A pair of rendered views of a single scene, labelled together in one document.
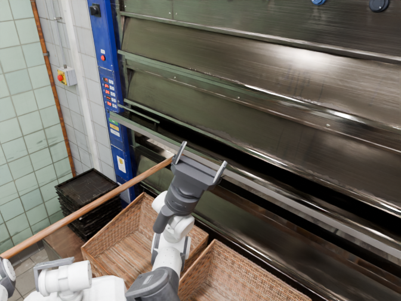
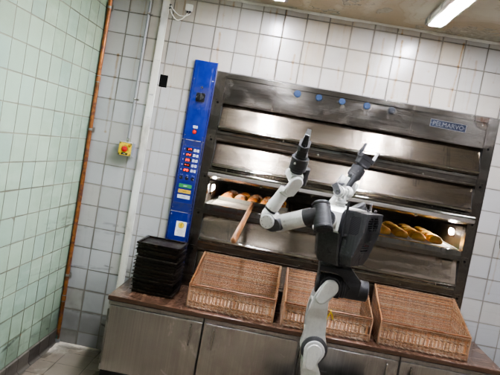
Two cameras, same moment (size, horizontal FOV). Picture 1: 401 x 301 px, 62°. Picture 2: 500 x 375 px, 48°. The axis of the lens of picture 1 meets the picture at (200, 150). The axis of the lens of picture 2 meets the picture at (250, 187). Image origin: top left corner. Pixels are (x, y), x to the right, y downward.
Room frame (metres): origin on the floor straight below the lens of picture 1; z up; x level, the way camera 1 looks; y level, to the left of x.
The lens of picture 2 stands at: (-1.52, 2.60, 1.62)
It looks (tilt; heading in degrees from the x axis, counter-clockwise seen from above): 4 degrees down; 321
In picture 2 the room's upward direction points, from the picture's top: 10 degrees clockwise
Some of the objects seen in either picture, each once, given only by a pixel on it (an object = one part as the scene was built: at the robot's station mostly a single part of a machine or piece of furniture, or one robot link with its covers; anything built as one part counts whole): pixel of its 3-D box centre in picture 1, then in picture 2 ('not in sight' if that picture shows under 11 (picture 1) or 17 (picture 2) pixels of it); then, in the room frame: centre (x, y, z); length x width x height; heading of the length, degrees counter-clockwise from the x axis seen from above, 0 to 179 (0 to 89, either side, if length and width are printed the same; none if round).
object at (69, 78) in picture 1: (67, 76); (126, 149); (2.09, 0.86, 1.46); 0.10 x 0.07 x 0.10; 49
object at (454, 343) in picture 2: not in sight; (417, 319); (0.52, -0.58, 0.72); 0.56 x 0.49 x 0.28; 47
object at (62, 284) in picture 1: (68, 280); (343, 193); (0.53, 0.32, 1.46); 0.10 x 0.07 x 0.09; 104
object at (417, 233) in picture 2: not in sight; (402, 229); (1.08, -1.02, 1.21); 0.61 x 0.48 x 0.06; 139
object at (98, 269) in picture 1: (144, 250); (236, 285); (1.31, 0.31, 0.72); 0.56 x 0.49 x 0.28; 48
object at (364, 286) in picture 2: not in sight; (342, 281); (0.46, 0.27, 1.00); 0.28 x 0.13 x 0.18; 49
